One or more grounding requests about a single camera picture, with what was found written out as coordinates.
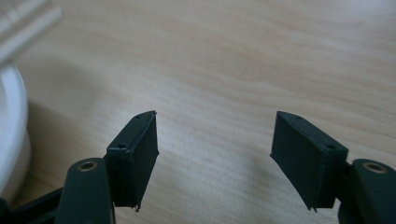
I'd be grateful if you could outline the white round bowl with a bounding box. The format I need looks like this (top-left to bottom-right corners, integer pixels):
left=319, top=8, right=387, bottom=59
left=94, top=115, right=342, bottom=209
left=0, top=62, right=32, bottom=203

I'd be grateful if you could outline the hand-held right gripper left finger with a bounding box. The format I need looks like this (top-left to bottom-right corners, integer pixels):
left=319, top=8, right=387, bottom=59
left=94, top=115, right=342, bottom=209
left=106, top=110, right=160, bottom=213

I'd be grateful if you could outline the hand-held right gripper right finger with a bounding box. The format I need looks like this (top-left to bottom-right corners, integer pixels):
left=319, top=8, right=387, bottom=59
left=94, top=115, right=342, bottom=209
left=269, top=110, right=349, bottom=213

